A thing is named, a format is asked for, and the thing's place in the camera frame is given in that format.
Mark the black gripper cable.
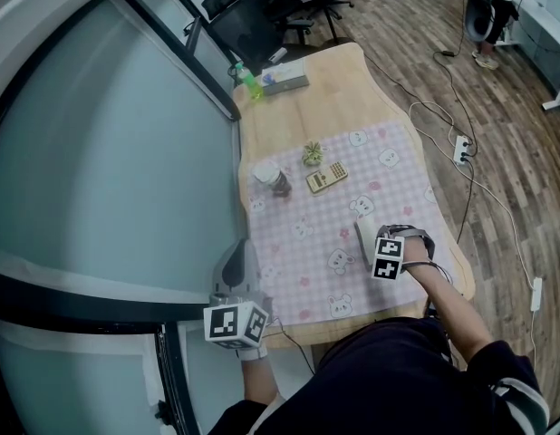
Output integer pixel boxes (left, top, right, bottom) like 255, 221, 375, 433
265, 320, 316, 376

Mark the green drink bottle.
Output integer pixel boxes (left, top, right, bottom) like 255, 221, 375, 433
233, 61, 266, 102

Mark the person's right forearm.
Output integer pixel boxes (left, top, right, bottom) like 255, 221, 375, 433
400, 242, 495, 363

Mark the white desk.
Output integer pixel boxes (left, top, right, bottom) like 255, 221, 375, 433
510, 0, 560, 113

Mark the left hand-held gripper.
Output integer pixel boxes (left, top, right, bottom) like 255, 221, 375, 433
202, 237, 273, 352

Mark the pink checked bear tablecloth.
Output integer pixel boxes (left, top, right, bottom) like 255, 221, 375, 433
246, 122, 457, 324

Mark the grey tissue box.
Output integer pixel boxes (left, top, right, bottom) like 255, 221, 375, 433
260, 59, 310, 97

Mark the black mesh office chair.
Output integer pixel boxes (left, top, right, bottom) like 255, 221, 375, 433
184, 0, 315, 70

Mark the small potted plant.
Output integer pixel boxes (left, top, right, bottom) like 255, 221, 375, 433
301, 140, 327, 168

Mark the glass jar with white lid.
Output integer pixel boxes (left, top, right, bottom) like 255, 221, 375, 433
254, 160, 293, 199

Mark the white wristband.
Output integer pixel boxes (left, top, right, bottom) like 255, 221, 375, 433
236, 344, 269, 363

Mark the person's left forearm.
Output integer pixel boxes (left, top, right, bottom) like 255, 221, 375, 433
240, 355, 282, 403

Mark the black floor cable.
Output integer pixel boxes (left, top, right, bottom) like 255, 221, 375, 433
432, 0, 478, 154

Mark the white adapter cable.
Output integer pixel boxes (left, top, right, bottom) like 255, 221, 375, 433
460, 163, 540, 283

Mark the black window frame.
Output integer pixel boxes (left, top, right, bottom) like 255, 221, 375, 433
0, 0, 243, 435

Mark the white power adapter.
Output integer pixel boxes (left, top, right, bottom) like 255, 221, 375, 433
530, 276, 545, 312

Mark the beige calculator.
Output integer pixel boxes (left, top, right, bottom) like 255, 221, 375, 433
305, 160, 350, 196

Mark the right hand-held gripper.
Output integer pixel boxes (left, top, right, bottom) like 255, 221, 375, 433
372, 224, 439, 284

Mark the white looped floor cable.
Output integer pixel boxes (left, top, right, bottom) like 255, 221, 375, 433
408, 101, 459, 142

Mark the person's black clothing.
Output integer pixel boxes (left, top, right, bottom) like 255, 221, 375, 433
207, 317, 553, 435

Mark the white power strip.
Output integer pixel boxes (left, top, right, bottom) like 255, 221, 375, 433
452, 135, 472, 168

